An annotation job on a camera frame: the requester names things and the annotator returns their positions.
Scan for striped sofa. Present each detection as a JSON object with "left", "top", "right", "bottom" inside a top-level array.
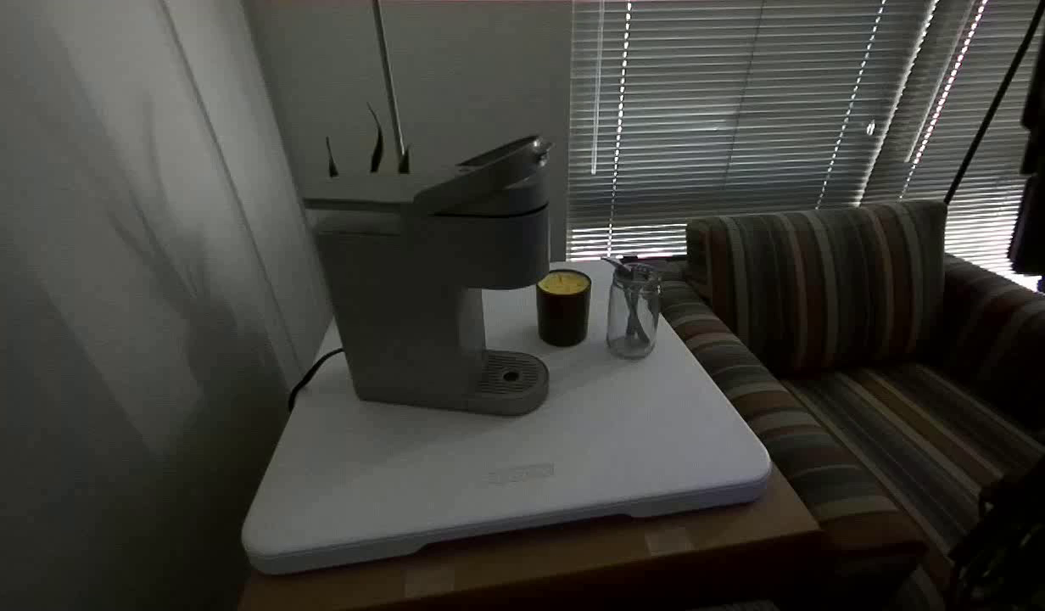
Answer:
[{"left": 661, "top": 199, "right": 1045, "bottom": 611}]

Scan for wooden side table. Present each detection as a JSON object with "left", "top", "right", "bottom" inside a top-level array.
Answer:
[{"left": 237, "top": 470, "right": 820, "bottom": 611}]

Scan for dark plant leaves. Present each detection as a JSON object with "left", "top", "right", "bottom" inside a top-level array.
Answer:
[{"left": 321, "top": 106, "right": 409, "bottom": 176}]

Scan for dark candle jar yellow wax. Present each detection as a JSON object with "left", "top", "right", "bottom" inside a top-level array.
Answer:
[{"left": 537, "top": 268, "right": 590, "bottom": 347}]

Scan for window blinds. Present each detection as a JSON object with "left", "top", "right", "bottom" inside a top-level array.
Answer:
[{"left": 565, "top": 0, "right": 1045, "bottom": 271}]

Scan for utensils in glass jar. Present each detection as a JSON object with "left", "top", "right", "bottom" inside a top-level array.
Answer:
[{"left": 600, "top": 252, "right": 665, "bottom": 347}]

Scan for clear glass jar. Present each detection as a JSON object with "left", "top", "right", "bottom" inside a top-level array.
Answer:
[{"left": 604, "top": 261, "right": 665, "bottom": 362}]

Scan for black power cable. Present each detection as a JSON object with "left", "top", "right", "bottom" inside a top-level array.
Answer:
[{"left": 285, "top": 347, "right": 350, "bottom": 415}]

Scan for grey coffee maker body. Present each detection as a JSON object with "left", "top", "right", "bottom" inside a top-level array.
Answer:
[{"left": 310, "top": 179, "right": 551, "bottom": 418}]

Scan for white plastic board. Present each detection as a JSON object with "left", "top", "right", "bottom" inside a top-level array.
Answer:
[{"left": 241, "top": 261, "right": 770, "bottom": 572}]

